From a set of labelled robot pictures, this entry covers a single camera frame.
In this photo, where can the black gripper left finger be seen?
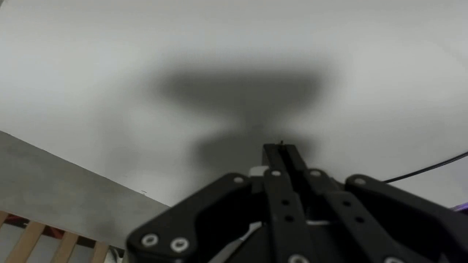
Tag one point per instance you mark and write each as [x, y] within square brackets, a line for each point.
[265, 213]

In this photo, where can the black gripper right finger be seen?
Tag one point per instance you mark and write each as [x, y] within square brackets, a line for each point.
[383, 220]

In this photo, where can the white whiteboard on table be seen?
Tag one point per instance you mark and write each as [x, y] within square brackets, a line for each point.
[165, 95]

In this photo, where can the wooden chair near left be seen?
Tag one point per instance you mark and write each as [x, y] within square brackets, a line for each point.
[28, 241]

